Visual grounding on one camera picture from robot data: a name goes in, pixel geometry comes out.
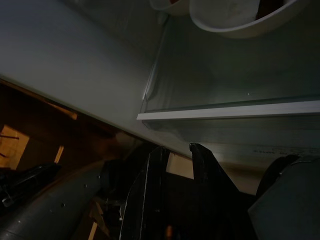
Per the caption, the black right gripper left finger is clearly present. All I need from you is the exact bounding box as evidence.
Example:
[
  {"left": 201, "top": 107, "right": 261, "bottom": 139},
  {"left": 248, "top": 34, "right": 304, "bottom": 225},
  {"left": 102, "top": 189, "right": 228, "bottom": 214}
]
[{"left": 119, "top": 146, "right": 168, "bottom": 240}]

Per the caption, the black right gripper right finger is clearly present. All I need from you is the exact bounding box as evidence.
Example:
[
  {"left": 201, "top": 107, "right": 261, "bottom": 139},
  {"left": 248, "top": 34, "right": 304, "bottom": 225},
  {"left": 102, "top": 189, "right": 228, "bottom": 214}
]
[{"left": 189, "top": 142, "right": 251, "bottom": 240}]

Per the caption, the translucent fridge drawer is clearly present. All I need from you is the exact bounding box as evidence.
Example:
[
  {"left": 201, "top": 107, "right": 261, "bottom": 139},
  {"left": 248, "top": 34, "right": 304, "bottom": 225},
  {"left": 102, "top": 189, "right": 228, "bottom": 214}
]
[{"left": 141, "top": 117, "right": 320, "bottom": 163}]

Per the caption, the glass fridge shelf white trim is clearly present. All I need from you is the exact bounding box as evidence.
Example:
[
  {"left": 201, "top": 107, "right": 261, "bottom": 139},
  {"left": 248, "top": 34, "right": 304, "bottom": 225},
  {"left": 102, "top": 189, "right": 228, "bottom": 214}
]
[{"left": 136, "top": 14, "right": 320, "bottom": 121}]

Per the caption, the grey fridge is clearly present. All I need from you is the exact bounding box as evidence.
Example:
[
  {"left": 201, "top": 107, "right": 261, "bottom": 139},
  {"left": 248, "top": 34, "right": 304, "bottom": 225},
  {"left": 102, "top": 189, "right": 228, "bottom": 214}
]
[{"left": 0, "top": 0, "right": 320, "bottom": 176}]

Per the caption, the grey rounded housing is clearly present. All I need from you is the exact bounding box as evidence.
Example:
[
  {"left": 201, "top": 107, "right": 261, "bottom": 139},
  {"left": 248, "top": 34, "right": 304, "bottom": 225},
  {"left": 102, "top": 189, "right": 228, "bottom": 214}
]
[{"left": 247, "top": 153, "right": 320, "bottom": 240}]

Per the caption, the large white bowl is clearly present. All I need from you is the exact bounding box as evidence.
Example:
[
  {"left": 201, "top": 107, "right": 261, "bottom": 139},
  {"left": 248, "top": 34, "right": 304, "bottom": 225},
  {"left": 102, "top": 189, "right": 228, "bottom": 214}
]
[{"left": 189, "top": 0, "right": 310, "bottom": 40}]

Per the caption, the small white bowl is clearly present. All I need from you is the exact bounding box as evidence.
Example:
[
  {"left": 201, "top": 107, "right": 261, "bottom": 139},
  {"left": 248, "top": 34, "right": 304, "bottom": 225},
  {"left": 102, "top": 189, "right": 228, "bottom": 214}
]
[{"left": 149, "top": 0, "right": 191, "bottom": 16}]

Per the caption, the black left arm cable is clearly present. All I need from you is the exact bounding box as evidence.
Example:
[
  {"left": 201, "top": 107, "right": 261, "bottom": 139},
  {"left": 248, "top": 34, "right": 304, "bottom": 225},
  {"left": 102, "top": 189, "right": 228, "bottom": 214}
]
[{"left": 0, "top": 162, "right": 62, "bottom": 208}]

